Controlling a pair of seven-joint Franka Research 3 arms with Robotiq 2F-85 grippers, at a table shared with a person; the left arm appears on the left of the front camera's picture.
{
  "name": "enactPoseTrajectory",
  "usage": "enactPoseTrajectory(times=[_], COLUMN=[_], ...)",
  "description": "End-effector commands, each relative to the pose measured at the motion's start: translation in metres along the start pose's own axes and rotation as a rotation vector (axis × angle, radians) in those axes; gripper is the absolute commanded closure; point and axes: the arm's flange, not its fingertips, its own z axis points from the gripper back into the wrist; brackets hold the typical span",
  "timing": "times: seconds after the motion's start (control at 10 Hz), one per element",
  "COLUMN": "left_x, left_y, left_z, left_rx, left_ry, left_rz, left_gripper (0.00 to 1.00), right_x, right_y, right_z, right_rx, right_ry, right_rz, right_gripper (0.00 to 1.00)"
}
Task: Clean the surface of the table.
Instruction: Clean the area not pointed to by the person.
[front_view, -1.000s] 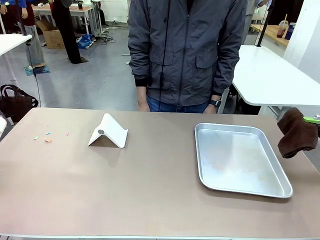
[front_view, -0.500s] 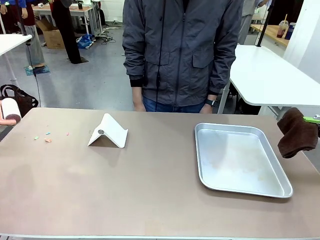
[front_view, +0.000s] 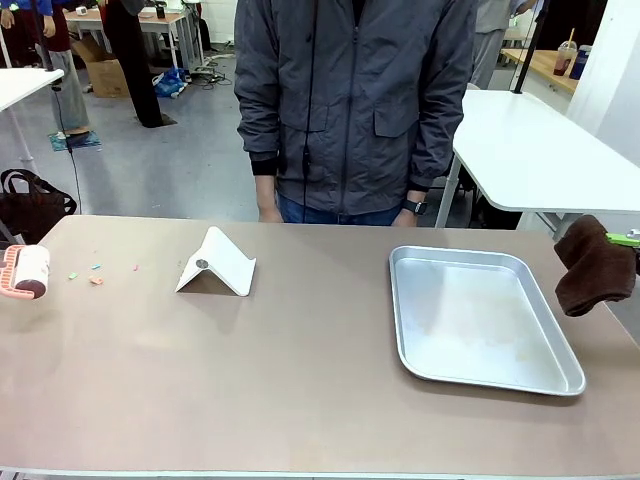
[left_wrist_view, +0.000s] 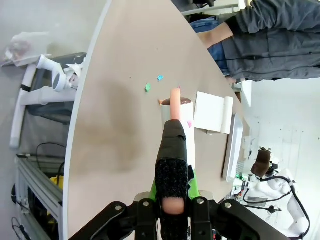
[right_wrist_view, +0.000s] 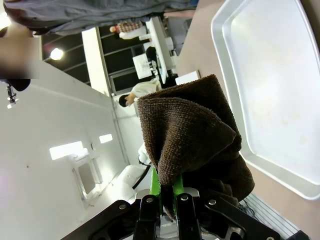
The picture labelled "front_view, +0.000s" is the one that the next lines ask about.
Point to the dark brown cloth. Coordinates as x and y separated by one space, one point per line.
595 265

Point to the white orange lint roller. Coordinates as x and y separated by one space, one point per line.
27 272

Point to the person's right forearm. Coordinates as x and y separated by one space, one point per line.
260 135

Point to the person's left forearm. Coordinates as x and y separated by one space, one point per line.
435 135

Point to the person's left hand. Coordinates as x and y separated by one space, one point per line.
405 218

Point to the person's right hand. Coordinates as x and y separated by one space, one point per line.
270 210

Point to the white table with metal legs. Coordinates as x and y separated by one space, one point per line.
530 145

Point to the silver metal tray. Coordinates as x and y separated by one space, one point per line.
480 320

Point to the wooden top table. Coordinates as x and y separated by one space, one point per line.
545 70

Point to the plastic drink cup with straw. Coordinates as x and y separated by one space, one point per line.
564 57

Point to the black wrist watch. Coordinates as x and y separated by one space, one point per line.
416 206

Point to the bystander in light grey clothes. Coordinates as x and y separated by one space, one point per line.
487 45

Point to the blue jeans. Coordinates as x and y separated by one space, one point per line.
340 216

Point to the person in grey jacket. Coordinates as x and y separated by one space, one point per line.
350 100

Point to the white folded tablet stand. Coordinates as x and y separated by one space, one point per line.
220 265

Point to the blue plastic bag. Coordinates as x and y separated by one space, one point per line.
170 82

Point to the bystander in black trousers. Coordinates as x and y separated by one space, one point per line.
140 60

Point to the background wooden desk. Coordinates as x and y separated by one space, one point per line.
150 30

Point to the orange paper scrap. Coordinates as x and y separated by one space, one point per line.
96 280

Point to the cardboard box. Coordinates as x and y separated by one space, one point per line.
107 75

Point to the bystander in grey trousers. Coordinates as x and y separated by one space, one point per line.
65 75

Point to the black handbag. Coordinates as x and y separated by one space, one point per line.
30 205

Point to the thin black stand pole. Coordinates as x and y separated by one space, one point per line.
42 35

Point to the small white side table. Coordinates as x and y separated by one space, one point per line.
25 85

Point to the black camera pole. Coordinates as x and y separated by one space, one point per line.
530 45

